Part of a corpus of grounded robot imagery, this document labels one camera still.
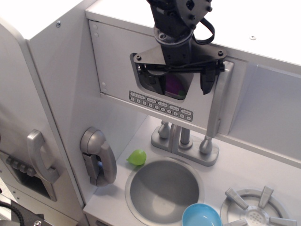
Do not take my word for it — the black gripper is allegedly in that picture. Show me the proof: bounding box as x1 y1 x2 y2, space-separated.
130 40 227 95

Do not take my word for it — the white microwave door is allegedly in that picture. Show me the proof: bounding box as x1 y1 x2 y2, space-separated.
88 19 249 138

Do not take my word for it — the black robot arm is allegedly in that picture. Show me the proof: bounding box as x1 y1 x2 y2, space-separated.
130 0 227 98

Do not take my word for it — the purple toy eggplant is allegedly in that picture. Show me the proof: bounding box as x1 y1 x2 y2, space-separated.
165 74 186 100

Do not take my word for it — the grey toy faucet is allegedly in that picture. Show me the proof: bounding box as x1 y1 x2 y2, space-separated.
151 121 219 167

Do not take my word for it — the green toy pear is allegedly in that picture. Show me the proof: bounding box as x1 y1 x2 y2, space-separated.
127 149 147 166

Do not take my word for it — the white toy kitchen cabinet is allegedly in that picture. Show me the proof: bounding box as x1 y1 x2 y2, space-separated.
30 0 301 226

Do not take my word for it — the grey toy sink bowl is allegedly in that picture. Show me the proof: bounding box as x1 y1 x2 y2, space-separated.
125 157 205 226

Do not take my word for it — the blue plastic bowl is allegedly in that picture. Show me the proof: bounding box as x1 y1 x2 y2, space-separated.
182 203 222 226

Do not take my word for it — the grey toy stove burner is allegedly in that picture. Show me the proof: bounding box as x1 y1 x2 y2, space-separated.
220 186 298 226

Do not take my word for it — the grey ice dispenser panel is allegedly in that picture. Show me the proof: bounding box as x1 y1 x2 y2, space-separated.
0 151 57 202

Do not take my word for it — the black base with screw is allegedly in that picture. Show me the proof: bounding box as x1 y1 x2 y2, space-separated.
0 202 51 226

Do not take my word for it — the grey fridge door handle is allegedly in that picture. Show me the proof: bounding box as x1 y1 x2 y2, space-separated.
26 129 59 184

